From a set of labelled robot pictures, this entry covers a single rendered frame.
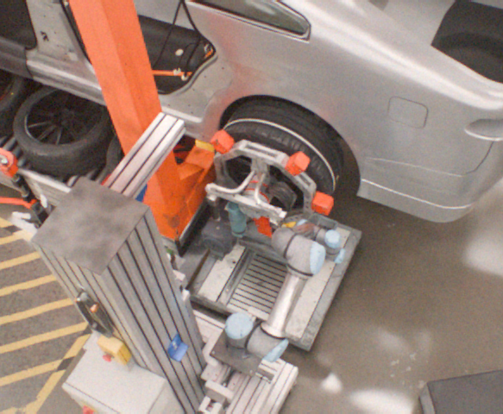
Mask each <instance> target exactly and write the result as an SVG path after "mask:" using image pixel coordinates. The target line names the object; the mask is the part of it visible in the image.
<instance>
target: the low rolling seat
mask: <svg viewBox="0 0 503 414"><path fill-rule="evenodd" d="M418 400H419V402H420V403H421V404H422V407H423V411H424V414H503V369H502V368H499V369H494V370H487V372H481V373H471V374H464V375H458V376H453V377H446V378H441V379H435V380H430V381H428V382H425V383H424V385H423V387H422V389H421V392H420V394H419V397H418Z"/></svg>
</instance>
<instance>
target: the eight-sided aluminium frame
mask: <svg viewBox="0 0 503 414"><path fill-rule="evenodd" d="M259 152H260V153H259ZM262 153H263V154H262ZM241 154H243V156H247V157H249V158H253V159H256V160H259V161H262V162H266V163H268V164H271V165H274V166H275V167H277V168H279V169H280V170H281V171H282V172H283V173H284V174H285V175H286V176H287V177H288V178H289V179H290V180H291V181H292V182H293V183H294V184H295V185H296V186H297V187H298V188H299V189H300V190H301V191H302V192H303V193H304V206H300V207H297V208H292V209H291V211H289V212H287V211H286V218H285V220H283V224H284V223H285V224H287V223H293V221H298V220H300V219H308V218H311V215H313V213H314V211H313V210H311V201H313V198H314V197H315V195H316V189H317V187H316V184H315V183H314V181H313V180H310V179H309V178H308V176H307V175H306V174H305V173H304V172H301V173H299V174H298V175H296V176H294V175H293V174H291V173H290V172H288V171H287V170H286V169H285V167H286V163H287V162H288V160H289V159H291V158H289V157H288V156H286V154H284V153H282V152H278V151H275V150H273V149H270V148H266V147H262V146H260V145H256V143H253V142H251V141H245V140H242V141H239V142H236V144H234V145H233V146H232V148H231V149H230V151H229V152H228V153H225V154H223V155H221V154H220V153H219V152H218V151H217V153H216V156H215V157H214V163H215V169H216V174H217V183H218V184H219V185H220V186H222V187H225V189H229V190H234V189H237V187H238V186H239V185H238V184H237V183H236V182H235V181H233V180H232V179H231V178H230V177H229V170H228V164H227V160H230V159H232V158H235V157H238V156H241Z"/></svg>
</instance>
